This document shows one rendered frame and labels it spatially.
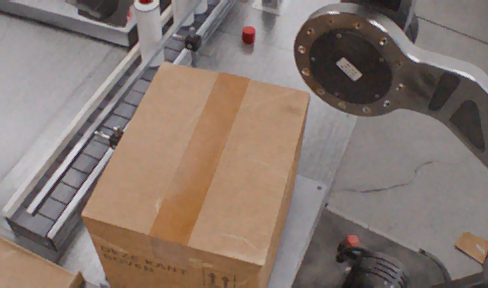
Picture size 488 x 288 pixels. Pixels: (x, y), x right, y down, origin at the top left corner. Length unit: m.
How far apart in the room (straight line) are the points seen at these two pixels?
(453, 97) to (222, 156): 0.35
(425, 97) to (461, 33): 2.18
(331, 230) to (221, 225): 1.07
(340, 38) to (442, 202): 1.45
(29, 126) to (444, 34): 2.26
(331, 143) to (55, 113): 0.61
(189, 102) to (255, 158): 0.14
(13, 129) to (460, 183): 1.71
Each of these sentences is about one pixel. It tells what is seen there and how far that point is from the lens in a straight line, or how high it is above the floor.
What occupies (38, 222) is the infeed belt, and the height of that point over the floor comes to 0.88.
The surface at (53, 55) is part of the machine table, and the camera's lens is 1.38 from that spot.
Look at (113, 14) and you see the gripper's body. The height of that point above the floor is 1.11.
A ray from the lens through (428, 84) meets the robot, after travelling 0.82.
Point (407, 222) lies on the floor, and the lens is 2.09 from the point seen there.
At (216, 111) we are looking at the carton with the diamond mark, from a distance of 0.78.
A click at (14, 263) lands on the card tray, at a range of 1.03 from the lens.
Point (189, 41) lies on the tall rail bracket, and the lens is 1.13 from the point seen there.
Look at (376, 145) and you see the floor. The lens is 2.27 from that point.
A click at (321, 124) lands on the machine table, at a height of 0.83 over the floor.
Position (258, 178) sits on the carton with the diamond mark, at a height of 1.12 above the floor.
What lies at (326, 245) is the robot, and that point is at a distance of 1.68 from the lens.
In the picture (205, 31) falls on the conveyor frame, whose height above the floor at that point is 0.87.
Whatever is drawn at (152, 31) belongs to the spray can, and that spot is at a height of 0.98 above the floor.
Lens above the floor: 1.69
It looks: 51 degrees down
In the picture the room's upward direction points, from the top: 2 degrees counter-clockwise
